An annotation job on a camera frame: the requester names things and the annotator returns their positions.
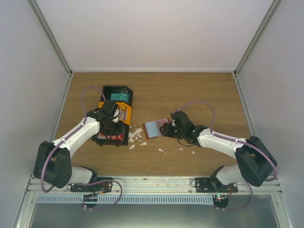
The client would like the red circles card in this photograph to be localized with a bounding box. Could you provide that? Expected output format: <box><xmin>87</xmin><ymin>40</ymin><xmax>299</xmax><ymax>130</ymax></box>
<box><xmin>156</xmin><ymin>118</ymin><xmax>168</xmax><ymax>128</ymax></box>

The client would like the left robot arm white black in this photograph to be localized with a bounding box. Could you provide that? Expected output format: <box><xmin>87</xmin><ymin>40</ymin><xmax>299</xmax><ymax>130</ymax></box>
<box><xmin>33</xmin><ymin>100</ymin><xmax>120</xmax><ymax>193</ymax></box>

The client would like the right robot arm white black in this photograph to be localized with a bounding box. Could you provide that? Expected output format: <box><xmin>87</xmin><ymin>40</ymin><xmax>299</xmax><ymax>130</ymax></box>
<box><xmin>160</xmin><ymin>111</ymin><xmax>277</xmax><ymax>192</ymax></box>

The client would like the red cards stack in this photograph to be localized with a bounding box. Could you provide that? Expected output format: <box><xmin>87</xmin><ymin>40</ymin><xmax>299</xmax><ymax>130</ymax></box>
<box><xmin>97</xmin><ymin>124</ymin><xmax>125</xmax><ymax>141</ymax></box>

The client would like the black bin with red cards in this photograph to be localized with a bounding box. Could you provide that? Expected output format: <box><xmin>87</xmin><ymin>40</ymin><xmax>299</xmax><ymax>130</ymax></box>
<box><xmin>92</xmin><ymin>123</ymin><xmax>130</xmax><ymax>147</ymax></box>

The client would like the orange bin with white cards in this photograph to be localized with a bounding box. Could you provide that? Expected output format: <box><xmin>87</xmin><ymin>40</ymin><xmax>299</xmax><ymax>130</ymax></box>
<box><xmin>96</xmin><ymin>100</ymin><xmax>132</xmax><ymax>125</ymax></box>

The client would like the black bin with teal cards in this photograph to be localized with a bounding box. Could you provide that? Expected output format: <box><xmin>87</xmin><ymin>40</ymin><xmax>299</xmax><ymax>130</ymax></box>
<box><xmin>100</xmin><ymin>85</ymin><xmax>133</xmax><ymax>106</ymax></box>

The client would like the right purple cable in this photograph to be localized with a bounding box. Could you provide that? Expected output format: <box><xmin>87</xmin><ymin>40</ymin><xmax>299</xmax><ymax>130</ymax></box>
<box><xmin>175</xmin><ymin>101</ymin><xmax>279</xmax><ymax>182</ymax></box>

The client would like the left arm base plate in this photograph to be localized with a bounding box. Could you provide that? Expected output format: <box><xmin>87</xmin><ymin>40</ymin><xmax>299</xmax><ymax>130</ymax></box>
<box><xmin>66</xmin><ymin>177</ymin><xmax>113</xmax><ymax>193</ymax></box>

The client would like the aluminium front rail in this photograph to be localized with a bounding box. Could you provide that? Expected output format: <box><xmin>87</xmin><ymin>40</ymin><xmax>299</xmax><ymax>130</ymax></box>
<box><xmin>26</xmin><ymin>176</ymin><xmax>282</xmax><ymax>195</ymax></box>

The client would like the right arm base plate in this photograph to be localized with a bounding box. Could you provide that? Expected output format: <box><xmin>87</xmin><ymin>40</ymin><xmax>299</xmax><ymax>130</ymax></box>
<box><xmin>190</xmin><ymin>177</ymin><xmax>238</xmax><ymax>193</ymax></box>

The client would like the grey slotted cable duct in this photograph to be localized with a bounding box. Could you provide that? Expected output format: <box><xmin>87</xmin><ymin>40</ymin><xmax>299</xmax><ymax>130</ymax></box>
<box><xmin>36</xmin><ymin>194</ymin><xmax>213</xmax><ymax>205</ymax></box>

